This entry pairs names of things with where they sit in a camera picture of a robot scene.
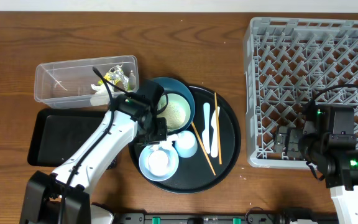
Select light blue cup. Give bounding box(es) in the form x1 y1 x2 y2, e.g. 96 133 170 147
174 131 198 158

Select yellow green snack wrapper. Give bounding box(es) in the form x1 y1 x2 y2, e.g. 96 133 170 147
92 64 133 93

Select long wooden chopstick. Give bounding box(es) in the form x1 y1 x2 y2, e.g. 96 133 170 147
214 92 223 165

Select white napkin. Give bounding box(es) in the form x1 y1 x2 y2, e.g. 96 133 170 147
90 84 110 106

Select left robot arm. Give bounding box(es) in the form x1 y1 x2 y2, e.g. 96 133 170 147
20 80 167 223

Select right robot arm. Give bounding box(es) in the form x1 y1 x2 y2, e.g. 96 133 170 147
274 103 358 223

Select clear plastic waste bin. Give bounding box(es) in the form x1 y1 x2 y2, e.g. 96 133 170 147
34 55 139 109

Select grey plastic dishwasher rack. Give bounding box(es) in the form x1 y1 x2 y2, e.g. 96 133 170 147
243 17 358 169

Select white rice grains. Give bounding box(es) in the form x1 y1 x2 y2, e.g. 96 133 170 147
158 93 171 109

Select light green bowl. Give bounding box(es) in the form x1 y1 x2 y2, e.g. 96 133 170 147
157 93 191 132

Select light blue saucer plate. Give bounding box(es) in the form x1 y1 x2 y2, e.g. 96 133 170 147
139 145 179 182

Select dark blue plate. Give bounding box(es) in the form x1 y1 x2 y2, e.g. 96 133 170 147
152 77 195 134

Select short wooden chopstick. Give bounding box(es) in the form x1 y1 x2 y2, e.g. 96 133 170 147
191 121 216 176

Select round black serving tray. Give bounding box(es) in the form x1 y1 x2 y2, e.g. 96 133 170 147
127 84 242 195

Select black rectangular tray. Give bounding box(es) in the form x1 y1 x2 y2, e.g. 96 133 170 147
27 108 105 167

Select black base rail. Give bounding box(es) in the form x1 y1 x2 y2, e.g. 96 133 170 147
113 211 339 224

